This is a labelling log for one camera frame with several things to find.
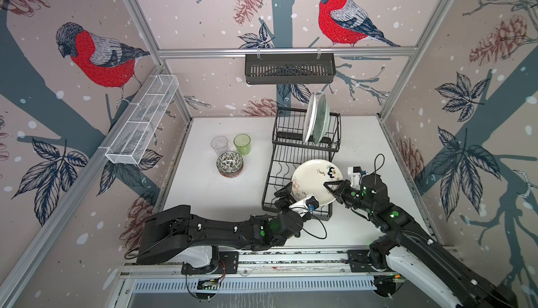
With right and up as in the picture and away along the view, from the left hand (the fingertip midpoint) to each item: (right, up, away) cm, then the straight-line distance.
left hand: (298, 194), depth 73 cm
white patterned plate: (+4, +27, -2) cm, 27 cm away
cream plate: (+6, +4, +8) cm, 11 cm away
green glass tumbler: (-24, +17, +23) cm, 38 cm away
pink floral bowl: (-30, +8, +24) cm, 39 cm away
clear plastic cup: (-36, +16, +31) cm, 50 cm away
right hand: (+9, +2, +3) cm, 10 cm away
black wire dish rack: (-1, +13, +30) cm, 33 cm away
